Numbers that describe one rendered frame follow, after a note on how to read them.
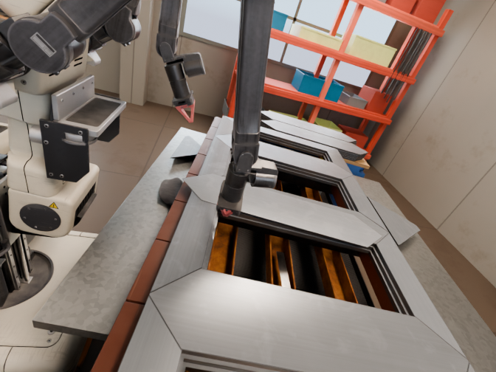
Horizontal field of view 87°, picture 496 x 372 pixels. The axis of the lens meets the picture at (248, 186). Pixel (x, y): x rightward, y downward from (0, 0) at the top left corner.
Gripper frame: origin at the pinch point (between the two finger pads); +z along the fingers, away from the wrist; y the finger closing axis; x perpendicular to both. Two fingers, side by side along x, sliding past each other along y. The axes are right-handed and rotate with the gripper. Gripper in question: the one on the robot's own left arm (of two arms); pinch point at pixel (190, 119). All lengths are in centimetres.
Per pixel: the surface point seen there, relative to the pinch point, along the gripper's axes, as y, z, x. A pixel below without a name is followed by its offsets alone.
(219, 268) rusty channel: -40, 36, -1
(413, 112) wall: 240, 135, -257
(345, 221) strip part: -28, 40, -48
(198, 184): -20.7, 15.5, 0.6
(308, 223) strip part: -32, 33, -33
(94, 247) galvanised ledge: -37, 19, 33
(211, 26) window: 302, -15, -8
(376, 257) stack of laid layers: -42, 45, -53
